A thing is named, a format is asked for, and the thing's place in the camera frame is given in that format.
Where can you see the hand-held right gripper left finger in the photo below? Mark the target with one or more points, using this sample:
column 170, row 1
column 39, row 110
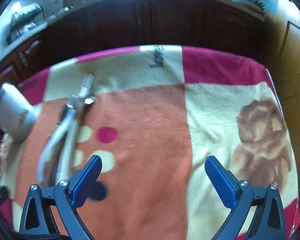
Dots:
column 87, row 180

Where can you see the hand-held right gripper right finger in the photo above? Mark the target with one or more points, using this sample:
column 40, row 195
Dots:
column 218, row 180

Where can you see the large metal spoon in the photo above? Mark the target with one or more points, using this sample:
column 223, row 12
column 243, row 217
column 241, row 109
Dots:
column 48, row 147

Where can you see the printed checkered fleece blanket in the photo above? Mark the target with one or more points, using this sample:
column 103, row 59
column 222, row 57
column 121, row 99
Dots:
column 152, row 130

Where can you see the light wooden chopstick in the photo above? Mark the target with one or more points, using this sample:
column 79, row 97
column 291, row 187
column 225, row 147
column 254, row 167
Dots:
column 86, row 85

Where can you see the white printed cup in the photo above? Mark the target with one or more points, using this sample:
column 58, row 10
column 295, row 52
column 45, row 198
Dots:
column 12, row 110

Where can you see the dark wooden cabinet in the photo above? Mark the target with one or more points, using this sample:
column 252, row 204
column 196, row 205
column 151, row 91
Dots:
column 140, row 22

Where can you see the pile of plastic packages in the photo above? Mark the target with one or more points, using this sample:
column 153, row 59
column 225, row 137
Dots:
column 25, row 20

